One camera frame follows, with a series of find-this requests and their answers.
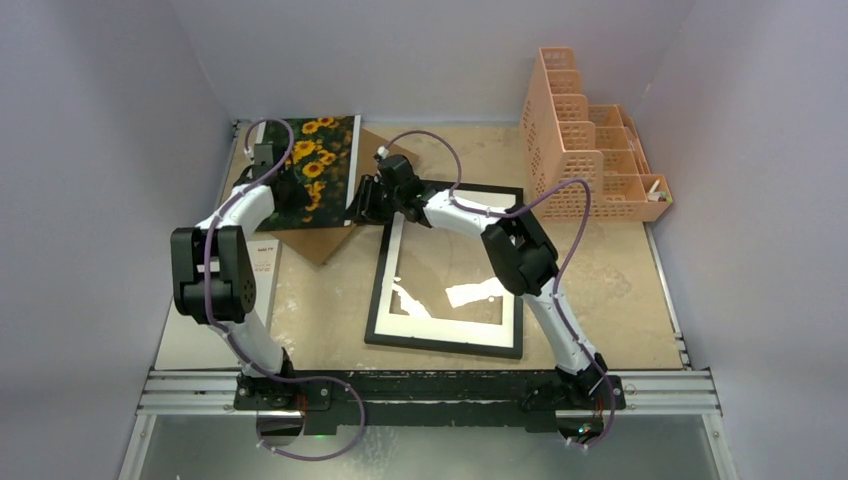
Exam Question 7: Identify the brown frame backing board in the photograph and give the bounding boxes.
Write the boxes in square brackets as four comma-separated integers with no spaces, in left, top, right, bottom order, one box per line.
[268,127,387,266]

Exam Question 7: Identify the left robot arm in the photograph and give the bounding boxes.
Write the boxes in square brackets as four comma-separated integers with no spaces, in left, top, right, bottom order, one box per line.
[170,144,310,409]

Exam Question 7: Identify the small items in organizer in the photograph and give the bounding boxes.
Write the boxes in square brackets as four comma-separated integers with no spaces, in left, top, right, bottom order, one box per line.
[646,178,672,202]

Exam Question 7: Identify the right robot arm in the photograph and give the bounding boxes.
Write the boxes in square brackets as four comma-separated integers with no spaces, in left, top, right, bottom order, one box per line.
[346,148,615,407]

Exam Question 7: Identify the black picture frame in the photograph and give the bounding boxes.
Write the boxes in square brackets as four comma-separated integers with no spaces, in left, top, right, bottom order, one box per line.
[364,178,526,361]

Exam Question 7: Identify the white mat board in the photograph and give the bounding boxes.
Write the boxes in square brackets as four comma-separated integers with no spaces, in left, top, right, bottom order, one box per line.
[374,188,519,350]

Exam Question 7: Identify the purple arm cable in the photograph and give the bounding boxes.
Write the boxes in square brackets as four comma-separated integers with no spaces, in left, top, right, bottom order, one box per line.
[374,129,619,452]
[201,117,367,464]

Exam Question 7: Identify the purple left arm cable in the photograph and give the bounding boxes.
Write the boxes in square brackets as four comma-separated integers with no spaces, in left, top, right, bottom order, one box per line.
[201,117,367,464]

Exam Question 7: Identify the sunflower photo print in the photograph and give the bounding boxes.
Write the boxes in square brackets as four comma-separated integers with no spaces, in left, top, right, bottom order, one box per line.
[258,115,360,232]

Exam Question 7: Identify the orange plastic organizer basket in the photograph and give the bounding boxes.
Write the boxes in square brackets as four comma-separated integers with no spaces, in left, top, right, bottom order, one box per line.
[519,47,673,223]

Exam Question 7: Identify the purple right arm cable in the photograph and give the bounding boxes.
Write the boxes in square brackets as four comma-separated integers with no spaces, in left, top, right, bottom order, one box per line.
[374,129,619,452]

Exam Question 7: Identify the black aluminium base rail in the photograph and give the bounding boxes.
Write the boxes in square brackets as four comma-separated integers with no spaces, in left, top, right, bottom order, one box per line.
[137,370,721,436]

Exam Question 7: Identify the white sheet on table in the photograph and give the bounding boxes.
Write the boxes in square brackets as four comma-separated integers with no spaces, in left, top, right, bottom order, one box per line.
[153,238,283,371]

